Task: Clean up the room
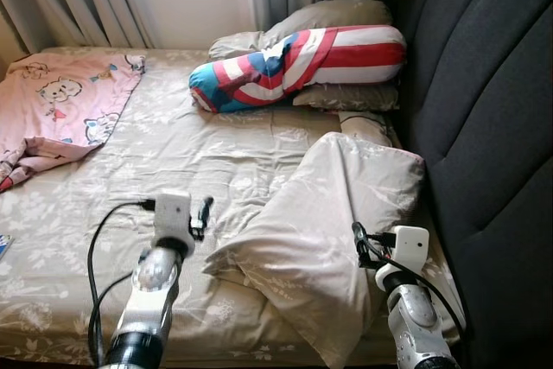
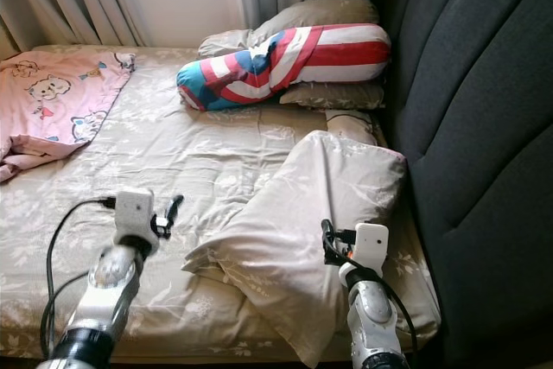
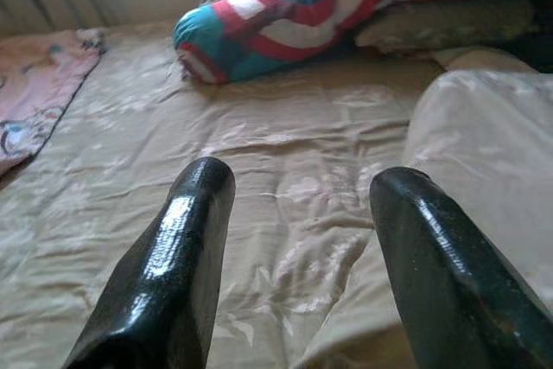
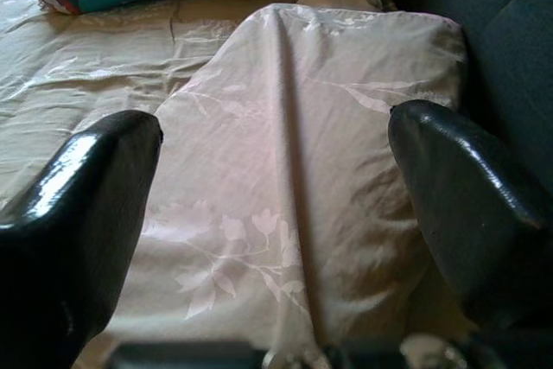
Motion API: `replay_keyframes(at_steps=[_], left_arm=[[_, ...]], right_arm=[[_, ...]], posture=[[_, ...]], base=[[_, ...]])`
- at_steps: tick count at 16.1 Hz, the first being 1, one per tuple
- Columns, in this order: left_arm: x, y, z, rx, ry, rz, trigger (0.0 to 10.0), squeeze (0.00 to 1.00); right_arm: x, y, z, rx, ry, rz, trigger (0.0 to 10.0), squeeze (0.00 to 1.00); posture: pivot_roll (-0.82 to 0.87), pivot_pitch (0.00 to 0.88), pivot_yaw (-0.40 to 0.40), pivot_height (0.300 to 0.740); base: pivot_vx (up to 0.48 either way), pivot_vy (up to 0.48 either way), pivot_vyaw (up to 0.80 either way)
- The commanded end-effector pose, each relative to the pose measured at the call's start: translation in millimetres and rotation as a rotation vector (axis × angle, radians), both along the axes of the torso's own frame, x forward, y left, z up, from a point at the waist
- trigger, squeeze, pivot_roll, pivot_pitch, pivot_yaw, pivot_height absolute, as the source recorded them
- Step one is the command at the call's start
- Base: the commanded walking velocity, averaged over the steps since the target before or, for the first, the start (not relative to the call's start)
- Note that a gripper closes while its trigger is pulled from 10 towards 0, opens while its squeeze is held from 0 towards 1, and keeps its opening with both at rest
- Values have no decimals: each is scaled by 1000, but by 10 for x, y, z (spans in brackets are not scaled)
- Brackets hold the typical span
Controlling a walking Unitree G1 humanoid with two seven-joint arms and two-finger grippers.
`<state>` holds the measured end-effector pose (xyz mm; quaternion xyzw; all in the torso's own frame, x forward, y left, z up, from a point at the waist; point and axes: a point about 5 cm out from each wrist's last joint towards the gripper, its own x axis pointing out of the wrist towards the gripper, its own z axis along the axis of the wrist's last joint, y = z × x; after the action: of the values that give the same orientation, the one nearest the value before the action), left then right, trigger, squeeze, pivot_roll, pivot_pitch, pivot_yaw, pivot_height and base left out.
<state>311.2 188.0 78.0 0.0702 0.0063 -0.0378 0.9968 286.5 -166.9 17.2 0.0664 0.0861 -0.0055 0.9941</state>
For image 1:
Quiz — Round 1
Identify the bed with grey floral sheet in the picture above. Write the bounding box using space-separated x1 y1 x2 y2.
0 45 467 366

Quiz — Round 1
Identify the pink cartoon print blanket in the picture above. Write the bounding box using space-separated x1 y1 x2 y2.
0 49 146 193

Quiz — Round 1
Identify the red white blue striped pillow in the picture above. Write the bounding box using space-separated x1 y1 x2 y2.
188 25 407 114

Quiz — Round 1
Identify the large grey floral pillow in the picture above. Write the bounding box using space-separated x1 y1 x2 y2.
203 131 426 369

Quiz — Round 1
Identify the beige bolster pillow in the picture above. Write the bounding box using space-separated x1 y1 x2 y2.
339 110 394 147

